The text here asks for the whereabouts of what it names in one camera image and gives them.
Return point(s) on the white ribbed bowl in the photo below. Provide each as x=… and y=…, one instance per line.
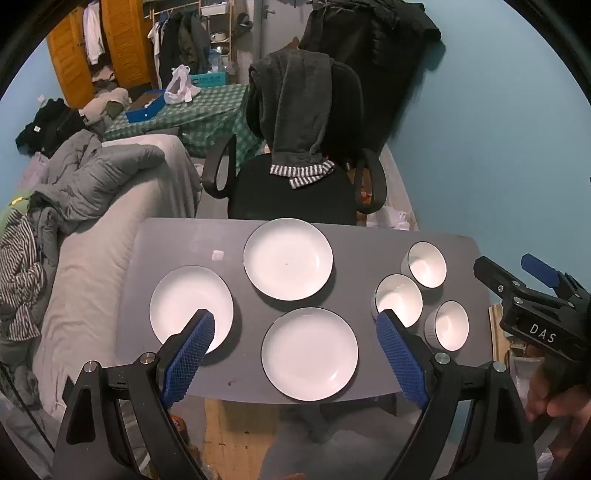
x=427, y=265
x=451, y=324
x=399, y=297

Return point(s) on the white plastic bag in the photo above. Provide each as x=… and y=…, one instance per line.
x=178, y=87

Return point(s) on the person's right hand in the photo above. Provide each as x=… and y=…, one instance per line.
x=538, y=401

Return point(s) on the white plate with dark rim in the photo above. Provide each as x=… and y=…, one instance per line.
x=309, y=353
x=288, y=258
x=184, y=300

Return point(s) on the green checkered tablecloth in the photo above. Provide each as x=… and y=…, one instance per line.
x=207, y=110

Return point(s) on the dark hanging jackets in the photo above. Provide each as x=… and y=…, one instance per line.
x=184, y=41

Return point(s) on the grey door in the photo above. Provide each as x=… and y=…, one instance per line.
x=274, y=25

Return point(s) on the striped cloth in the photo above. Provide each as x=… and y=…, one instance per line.
x=21, y=272

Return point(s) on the bin with white liner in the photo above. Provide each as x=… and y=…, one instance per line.
x=392, y=218

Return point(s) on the white hanging shirt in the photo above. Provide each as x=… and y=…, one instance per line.
x=94, y=37

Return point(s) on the teal plastic crate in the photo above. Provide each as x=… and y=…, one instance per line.
x=210, y=79

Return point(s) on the beige clothes pile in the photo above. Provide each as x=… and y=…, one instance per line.
x=104, y=104

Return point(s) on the grey hoodie with striped cuffs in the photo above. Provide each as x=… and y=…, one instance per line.
x=300, y=106

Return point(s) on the wooden shelf rack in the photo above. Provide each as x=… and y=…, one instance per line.
x=217, y=27

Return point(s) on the blue flat box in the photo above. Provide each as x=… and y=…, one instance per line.
x=145, y=108

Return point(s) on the orange wooden wardrobe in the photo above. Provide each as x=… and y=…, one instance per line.
x=122, y=46

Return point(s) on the grey duvet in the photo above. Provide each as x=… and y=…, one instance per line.
x=101, y=175

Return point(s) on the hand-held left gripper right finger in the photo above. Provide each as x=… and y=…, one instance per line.
x=399, y=360

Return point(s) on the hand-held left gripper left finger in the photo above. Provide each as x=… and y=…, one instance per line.
x=191, y=357

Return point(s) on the black office chair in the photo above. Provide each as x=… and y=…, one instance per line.
x=295, y=198

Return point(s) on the black hanging coats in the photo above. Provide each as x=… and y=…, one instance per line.
x=369, y=69

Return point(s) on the green cloth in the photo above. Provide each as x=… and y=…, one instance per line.
x=11, y=210

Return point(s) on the small white scrap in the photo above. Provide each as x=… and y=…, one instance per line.
x=217, y=255

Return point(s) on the grey bed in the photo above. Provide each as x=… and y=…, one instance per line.
x=92, y=277

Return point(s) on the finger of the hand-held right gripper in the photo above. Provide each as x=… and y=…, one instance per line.
x=540, y=270
x=498, y=277

